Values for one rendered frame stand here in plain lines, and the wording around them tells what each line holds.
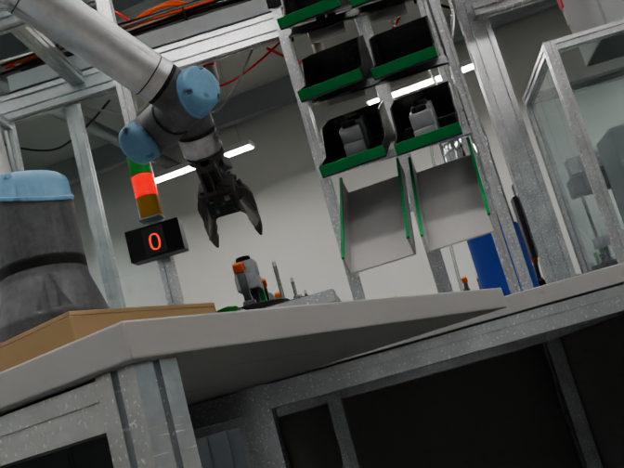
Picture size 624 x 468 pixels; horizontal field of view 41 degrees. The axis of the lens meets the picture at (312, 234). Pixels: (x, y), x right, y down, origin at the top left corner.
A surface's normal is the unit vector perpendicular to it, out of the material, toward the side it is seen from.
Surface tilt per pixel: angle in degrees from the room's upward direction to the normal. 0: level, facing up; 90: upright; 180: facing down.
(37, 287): 72
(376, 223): 45
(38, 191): 87
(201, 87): 89
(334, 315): 90
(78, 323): 90
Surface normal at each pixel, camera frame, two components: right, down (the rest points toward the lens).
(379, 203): -0.39, -0.76
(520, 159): -0.12, -0.18
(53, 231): 0.54, -0.33
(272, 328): 0.77, -0.33
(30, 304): -0.10, -0.49
